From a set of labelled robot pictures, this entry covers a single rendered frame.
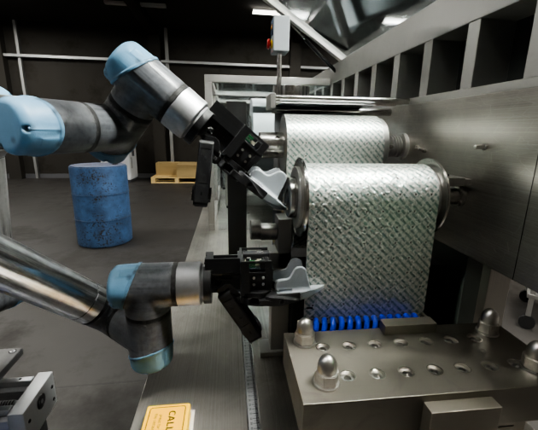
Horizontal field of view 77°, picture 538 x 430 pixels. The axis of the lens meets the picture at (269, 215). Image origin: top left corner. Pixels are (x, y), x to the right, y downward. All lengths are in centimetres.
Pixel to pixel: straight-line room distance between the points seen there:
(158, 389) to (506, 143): 75
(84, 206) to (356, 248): 393
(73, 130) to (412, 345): 61
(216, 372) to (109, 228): 372
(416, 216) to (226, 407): 47
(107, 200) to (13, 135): 378
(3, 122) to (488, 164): 74
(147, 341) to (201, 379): 16
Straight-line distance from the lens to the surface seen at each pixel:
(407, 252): 67
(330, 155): 83
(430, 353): 64
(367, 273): 66
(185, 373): 76
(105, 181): 426
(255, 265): 59
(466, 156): 77
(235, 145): 56
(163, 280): 59
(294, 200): 60
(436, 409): 56
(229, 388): 72
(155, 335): 63
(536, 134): 65
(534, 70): 69
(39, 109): 53
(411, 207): 65
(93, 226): 438
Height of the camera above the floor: 137
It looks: 14 degrees down
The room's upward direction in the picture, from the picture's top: 1 degrees clockwise
